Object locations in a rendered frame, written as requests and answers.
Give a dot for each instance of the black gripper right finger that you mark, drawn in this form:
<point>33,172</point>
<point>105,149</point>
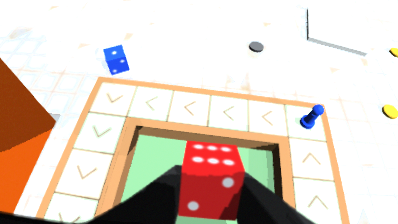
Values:
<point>259,205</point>

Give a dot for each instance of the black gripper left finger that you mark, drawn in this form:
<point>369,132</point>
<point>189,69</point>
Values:
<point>156,203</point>

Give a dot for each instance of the blue pawn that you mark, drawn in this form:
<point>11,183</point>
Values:
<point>308,121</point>

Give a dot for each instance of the yellow flat disc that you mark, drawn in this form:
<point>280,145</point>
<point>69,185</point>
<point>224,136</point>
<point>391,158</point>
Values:
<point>394,52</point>
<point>390,111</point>

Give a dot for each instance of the grey cylinder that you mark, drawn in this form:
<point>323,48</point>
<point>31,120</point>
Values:
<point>256,46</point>

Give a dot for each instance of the blue die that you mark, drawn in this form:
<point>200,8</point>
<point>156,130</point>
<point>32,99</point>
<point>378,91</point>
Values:
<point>116,59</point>

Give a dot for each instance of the red die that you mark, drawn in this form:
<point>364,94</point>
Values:
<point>211,181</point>

